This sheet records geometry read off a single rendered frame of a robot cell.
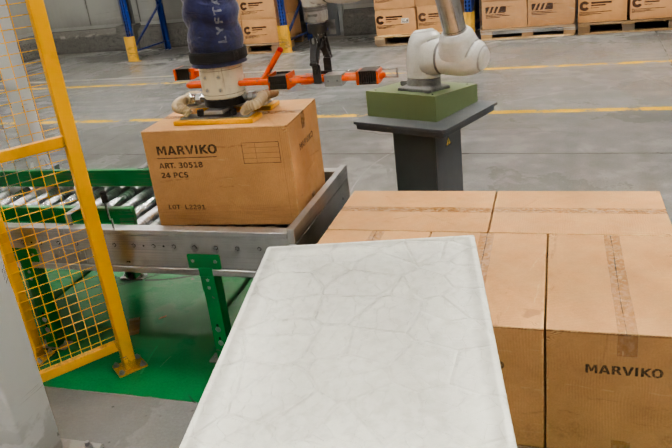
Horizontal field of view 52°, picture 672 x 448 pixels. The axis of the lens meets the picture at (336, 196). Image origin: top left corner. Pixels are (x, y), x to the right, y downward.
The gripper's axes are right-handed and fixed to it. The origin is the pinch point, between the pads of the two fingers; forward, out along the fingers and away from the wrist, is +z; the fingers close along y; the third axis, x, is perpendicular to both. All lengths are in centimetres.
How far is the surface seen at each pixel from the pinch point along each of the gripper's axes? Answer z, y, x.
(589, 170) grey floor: 108, -189, 105
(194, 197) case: 41, 22, -52
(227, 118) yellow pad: 11.1, 14.4, -35.5
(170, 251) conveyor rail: 57, 36, -58
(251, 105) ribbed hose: 6.8, 13.0, -25.3
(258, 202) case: 43, 20, -26
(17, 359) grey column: 62, 103, -77
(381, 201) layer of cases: 54, -6, 17
